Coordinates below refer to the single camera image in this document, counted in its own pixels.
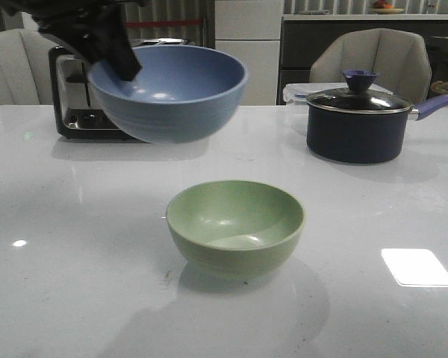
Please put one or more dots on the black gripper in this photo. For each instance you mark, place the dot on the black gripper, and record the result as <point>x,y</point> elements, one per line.
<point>92,30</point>

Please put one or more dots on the blue bowl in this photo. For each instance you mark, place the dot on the blue bowl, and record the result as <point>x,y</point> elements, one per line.
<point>182,93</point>

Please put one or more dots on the green bowl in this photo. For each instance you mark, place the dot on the green bowl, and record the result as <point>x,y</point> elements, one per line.
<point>235,229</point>

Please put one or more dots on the black chrome four-slot toaster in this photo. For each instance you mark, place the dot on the black chrome four-slot toaster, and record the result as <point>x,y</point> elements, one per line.
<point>77,112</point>

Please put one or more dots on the beige chair on left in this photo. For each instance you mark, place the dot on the beige chair on left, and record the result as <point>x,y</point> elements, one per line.
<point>24,68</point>

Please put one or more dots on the beige chair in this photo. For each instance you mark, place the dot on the beige chair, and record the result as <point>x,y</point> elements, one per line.
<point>400,58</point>
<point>24,68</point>

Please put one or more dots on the white refrigerator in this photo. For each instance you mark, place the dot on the white refrigerator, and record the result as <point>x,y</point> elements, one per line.
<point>250,31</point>

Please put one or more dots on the dark kitchen counter cabinet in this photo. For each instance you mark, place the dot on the dark kitchen counter cabinet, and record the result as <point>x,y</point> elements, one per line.
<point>304,38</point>

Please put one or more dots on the clear plastic food container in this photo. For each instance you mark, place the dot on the clear plastic food container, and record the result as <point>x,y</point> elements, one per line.
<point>296,93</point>

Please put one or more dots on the glass pot lid blue knob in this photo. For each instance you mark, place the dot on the glass pot lid blue knob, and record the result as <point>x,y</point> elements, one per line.
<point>357,97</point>

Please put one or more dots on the dark blue saucepan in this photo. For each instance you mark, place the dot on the dark blue saucepan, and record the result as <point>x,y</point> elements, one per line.
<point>363,138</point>

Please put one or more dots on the fruit bowl on counter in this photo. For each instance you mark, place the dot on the fruit bowl on counter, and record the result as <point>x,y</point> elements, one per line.
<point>384,7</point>

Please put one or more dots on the beige chair on right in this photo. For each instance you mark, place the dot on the beige chair on right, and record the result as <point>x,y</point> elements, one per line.
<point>400,58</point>

